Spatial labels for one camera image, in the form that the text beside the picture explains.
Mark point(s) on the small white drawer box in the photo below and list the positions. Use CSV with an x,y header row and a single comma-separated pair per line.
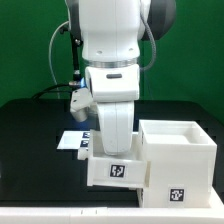
x,y
125,170

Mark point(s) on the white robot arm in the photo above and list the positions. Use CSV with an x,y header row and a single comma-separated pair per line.
x,y
110,31

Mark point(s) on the white L-shaped table fence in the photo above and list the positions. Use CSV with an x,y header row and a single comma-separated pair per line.
x,y
214,214

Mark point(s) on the white marker tag plate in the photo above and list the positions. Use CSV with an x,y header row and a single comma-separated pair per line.
x,y
73,140

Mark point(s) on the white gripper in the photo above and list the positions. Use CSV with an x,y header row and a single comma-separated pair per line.
x,y
116,126

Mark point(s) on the black camera stand pole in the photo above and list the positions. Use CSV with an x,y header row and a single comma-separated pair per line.
x,y
75,44

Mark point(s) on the large white drawer housing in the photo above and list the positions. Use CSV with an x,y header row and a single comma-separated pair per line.
x,y
180,160

